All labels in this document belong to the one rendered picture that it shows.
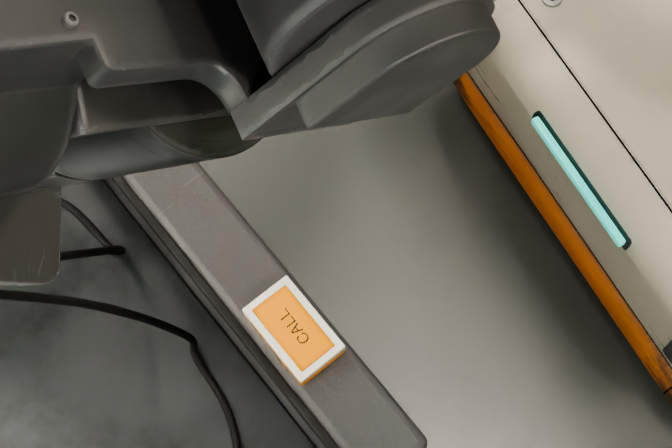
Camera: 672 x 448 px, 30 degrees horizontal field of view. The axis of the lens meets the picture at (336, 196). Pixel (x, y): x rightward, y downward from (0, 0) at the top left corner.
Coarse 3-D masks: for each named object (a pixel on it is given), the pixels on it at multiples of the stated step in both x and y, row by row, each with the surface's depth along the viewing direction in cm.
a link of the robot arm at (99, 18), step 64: (0, 0) 23; (64, 0) 24; (128, 0) 25; (192, 0) 26; (384, 0) 23; (448, 0) 23; (0, 64) 23; (64, 64) 24; (128, 64) 24; (192, 64) 25; (256, 64) 26; (320, 64) 24; (384, 64) 23; (448, 64) 25; (0, 128) 25; (64, 128) 26; (256, 128) 26; (320, 128) 28; (0, 192) 27
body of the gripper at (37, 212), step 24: (24, 192) 34; (48, 192) 38; (0, 216) 36; (24, 216) 37; (48, 216) 38; (0, 240) 36; (24, 240) 37; (48, 240) 38; (0, 264) 36; (24, 264) 37; (48, 264) 37
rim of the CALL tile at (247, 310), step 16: (272, 288) 66; (288, 288) 66; (256, 304) 66; (304, 304) 66; (256, 320) 65; (320, 320) 65; (272, 336) 65; (336, 336) 65; (336, 352) 65; (288, 368) 65; (320, 368) 65
